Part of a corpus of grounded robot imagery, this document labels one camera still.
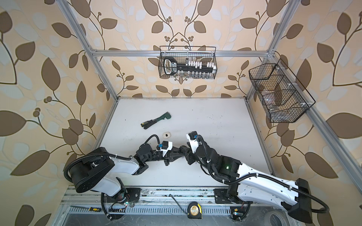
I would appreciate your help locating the black wire basket with tools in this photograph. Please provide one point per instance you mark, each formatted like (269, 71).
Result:
(198, 53)

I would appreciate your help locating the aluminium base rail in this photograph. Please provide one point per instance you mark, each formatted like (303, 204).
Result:
(155, 200)

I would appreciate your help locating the black yellow screwdriver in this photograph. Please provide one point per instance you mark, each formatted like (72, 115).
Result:
(147, 123)

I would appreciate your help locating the green black rivet tool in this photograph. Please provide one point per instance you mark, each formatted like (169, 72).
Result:
(164, 116)

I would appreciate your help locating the yellow black tape measure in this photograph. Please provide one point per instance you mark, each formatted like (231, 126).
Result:
(194, 211)

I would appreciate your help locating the black socket set holder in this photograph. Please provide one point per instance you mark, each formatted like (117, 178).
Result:
(172, 67)

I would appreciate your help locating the aluminium frame post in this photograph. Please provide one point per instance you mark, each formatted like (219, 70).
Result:
(69, 16)

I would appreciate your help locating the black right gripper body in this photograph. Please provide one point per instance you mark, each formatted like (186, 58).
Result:
(192, 157)

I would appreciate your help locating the cream earbud charging case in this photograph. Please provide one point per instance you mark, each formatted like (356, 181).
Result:
(166, 135)

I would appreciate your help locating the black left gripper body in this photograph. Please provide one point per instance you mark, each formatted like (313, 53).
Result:
(166, 159)

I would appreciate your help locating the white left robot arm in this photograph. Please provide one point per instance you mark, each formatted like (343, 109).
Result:
(93, 172)

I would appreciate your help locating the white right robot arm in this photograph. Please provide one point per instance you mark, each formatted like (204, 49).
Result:
(250, 185)

